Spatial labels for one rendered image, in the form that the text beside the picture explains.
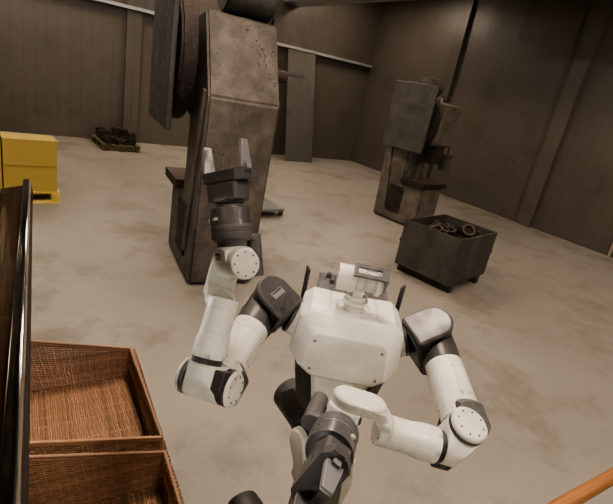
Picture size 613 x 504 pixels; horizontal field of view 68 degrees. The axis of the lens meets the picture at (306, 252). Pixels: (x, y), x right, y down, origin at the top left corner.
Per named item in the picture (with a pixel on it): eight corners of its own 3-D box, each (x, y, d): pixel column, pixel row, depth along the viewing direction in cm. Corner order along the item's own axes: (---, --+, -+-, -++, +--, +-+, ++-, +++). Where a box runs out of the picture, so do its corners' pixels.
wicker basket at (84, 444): (-9, 522, 129) (-15, 447, 120) (-2, 397, 173) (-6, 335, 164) (163, 473, 155) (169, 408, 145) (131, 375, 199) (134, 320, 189)
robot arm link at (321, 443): (368, 476, 69) (375, 434, 81) (318, 437, 70) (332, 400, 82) (322, 527, 73) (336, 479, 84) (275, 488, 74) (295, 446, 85)
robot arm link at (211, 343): (193, 302, 95) (167, 395, 91) (236, 313, 91) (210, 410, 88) (218, 309, 104) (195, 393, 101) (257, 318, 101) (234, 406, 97)
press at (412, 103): (357, 210, 807) (389, 68, 726) (399, 210, 869) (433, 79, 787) (408, 235, 712) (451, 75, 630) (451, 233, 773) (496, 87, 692)
